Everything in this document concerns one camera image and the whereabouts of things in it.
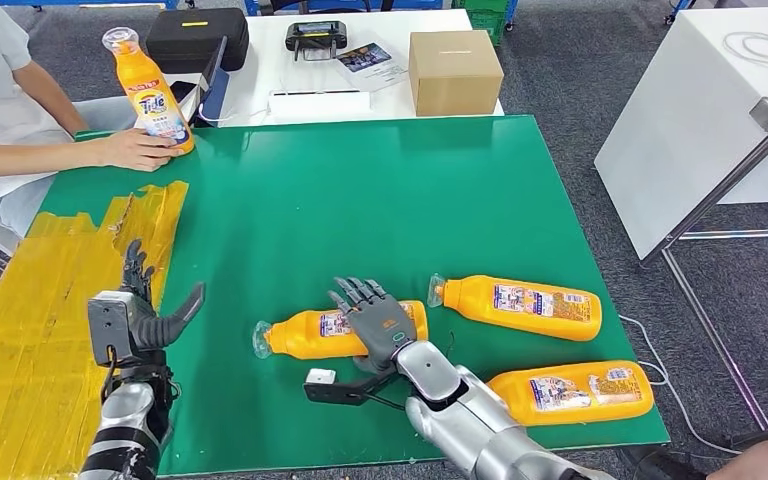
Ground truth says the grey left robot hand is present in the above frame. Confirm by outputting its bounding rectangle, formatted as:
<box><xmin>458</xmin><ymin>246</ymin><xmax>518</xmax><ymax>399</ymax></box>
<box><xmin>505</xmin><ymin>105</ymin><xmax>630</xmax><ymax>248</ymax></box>
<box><xmin>120</xmin><ymin>239</ymin><xmax>206</xmax><ymax>352</ymax></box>

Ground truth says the person's right hand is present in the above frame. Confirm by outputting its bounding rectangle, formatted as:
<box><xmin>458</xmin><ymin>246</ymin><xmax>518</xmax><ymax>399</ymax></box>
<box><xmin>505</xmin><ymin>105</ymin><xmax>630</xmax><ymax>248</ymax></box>
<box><xmin>99</xmin><ymin>127</ymin><xmax>183</xmax><ymax>174</ymax></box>

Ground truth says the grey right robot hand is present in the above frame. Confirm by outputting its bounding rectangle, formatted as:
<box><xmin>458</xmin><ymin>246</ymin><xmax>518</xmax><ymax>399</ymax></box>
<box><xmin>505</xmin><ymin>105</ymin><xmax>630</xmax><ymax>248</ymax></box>
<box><xmin>327</xmin><ymin>276</ymin><xmax>418</xmax><ymax>376</ymax></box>

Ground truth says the orange detergent bottle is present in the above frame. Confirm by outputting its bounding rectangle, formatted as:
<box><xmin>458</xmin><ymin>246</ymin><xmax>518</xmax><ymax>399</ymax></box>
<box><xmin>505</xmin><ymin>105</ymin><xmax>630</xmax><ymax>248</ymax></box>
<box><xmin>253</xmin><ymin>299</ymin><xmax>429</xmax><ymax>361</ymax></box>
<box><xmin>100</xmin><ymin>26</ymin><xmax>196</xmax><ymax>157</ymax></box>
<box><xmin>486</xmin><ymin>360</ymin><xmax>656</xmax><ymax>427</ymax></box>
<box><xmin>426</xmin><ymin>273</ymin><xmax>604</xmax><ymax>343</ymax></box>

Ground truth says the black zip case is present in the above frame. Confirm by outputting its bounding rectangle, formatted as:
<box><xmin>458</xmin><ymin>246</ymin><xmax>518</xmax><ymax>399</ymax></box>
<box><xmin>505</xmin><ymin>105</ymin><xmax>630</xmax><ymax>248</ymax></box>
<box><xmin>145</xmin><ymin>7</ymin><xmax>251</xmax><ymax>74</ymax></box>

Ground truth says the black smartphone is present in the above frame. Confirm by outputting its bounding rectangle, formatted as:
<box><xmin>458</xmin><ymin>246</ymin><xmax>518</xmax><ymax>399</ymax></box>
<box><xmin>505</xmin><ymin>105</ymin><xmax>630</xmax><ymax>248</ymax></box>
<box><xmin>168</xmin><ymin>80</ymin><xmax>200</xmax><ymax>107</ymax></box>

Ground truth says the tablet with blue cover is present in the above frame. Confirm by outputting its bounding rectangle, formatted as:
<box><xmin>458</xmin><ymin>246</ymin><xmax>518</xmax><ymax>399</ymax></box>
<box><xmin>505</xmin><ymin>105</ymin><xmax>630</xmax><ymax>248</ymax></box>
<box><xmin>188</xmin><ymin>36</ymin><xmax>231</xmax><ymax>127</ymax></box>

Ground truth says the green work table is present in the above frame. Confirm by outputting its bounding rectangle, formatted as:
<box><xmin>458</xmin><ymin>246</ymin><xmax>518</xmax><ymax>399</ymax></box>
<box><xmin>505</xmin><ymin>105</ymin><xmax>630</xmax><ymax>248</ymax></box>
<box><xmin>36</xmin><ymin>115</ymin><xmax>671</xmax><ymax>478</ymax></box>

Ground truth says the yellow taped cardboard sheet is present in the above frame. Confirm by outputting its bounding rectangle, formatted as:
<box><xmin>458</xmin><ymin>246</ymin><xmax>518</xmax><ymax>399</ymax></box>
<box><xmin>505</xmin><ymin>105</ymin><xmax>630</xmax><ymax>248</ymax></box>
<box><xmin>0</xmin><ymin>182</ymin><xmax>190</xmax><ymax>480</ymax></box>

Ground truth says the white desk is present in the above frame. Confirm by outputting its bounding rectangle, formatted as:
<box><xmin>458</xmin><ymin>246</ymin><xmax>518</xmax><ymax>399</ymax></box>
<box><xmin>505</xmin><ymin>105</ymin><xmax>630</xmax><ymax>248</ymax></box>
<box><xmin>181</xmin><ymin>9</ymin><xmax>506</xmax><ymax>128</ymax></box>

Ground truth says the flat white box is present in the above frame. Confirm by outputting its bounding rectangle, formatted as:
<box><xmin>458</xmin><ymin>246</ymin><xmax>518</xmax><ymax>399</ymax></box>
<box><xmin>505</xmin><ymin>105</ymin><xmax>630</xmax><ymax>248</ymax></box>
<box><xmin>267</xmin><ymin>90</ymin><xmax>372</xmax><ymax>125</ymax></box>

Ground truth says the black remote controller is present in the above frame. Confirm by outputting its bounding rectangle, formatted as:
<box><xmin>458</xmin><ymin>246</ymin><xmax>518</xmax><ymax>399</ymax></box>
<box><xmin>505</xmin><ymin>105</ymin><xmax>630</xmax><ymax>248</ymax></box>
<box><xmin>284</xmin><ymin>21</ymin><xmax>349</xmax><ymax>62</ymax></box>

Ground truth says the printed booklet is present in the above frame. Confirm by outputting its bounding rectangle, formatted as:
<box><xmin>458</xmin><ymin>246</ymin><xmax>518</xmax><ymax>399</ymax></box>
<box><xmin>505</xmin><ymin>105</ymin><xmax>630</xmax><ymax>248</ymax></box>
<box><xmin>335</xmin><ymin>42</ymin><xmax>408</xmax><ymax>94</ymax></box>

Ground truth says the brown cardboard box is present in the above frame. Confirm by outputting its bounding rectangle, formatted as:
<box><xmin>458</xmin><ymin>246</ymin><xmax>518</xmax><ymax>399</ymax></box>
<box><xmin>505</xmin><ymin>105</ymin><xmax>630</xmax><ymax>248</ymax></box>
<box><xmin>408</xmin><ymin>30</ymin><xmax>506</xmax><ymax>119</ymax></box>

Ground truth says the green plastic crate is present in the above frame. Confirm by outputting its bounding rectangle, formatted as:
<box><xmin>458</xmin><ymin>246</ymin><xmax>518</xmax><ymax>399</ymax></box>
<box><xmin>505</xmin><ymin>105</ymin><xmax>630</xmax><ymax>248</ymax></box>
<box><xmin>453</xmin><ymin>0</ymin><xmax>518</xmax><ymax>46</ymax></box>

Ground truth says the large white table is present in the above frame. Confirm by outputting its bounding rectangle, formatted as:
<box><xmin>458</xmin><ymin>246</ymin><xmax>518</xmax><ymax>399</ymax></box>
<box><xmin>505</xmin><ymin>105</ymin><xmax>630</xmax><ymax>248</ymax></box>
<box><xmin>593</xmin><ymin>7</ymin><xmax>768</xmax><ymax>261</ymax></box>

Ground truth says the blue metal rack leg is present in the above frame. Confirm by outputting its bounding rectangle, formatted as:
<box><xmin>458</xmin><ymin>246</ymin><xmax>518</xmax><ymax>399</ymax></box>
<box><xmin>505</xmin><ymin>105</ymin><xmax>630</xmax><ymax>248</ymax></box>
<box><xmin>665</xmin><ymin>0</ymin><xmax>697</xmax><ymax>26</ymax></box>

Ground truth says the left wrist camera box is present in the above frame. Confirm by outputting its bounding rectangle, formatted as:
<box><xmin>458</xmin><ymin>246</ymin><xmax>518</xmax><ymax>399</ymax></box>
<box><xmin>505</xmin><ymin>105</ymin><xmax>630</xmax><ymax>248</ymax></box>
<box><xmin>87</xmin><ymin>290</ymin><xmax>140</xmax><ymax>369</ymax></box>

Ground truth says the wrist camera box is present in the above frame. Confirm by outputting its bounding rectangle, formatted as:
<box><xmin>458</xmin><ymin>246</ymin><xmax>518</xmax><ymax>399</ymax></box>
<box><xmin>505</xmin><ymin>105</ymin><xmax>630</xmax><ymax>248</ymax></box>
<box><xmin>87</xmin><ymin>290</ymin><xmax>140</xmax><ymax>369</ymax></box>
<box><xmin>303</xmin><ymin>368</ymin><xmax>379</xmax><ymax>407</ymax></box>

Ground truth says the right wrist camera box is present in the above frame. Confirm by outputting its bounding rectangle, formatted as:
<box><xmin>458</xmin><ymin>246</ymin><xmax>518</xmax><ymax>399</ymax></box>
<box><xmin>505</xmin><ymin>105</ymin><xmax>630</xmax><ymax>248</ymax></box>
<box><xmin>303</xmin><ymin>368</ymin><xmax>379</xmax><ymax>407</ymax></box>

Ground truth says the blue metal rack frame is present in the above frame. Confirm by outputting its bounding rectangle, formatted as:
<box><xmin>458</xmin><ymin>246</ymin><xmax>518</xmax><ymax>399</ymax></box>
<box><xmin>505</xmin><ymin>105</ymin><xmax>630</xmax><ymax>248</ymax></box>
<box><xmin>244</xmin><ymin>0</ymin><xmax>445</xmax><ymax>11</ymax></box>

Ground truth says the thin white power cable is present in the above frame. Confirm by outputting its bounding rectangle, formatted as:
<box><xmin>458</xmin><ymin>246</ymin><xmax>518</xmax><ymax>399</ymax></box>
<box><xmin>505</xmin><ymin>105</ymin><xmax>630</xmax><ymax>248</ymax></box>
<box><xmin>619</xmin><ymin>314</ymin><xmax>743</xmax><ymax>458</ymax></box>

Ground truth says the grey metal table frame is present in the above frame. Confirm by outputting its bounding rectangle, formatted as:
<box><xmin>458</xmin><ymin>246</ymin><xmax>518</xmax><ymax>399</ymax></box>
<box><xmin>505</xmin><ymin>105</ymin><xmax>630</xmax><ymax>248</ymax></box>
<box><xmin>638</xmin><ymin>135</ymin><xmax>768</xmax><ymax>432</ymax></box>

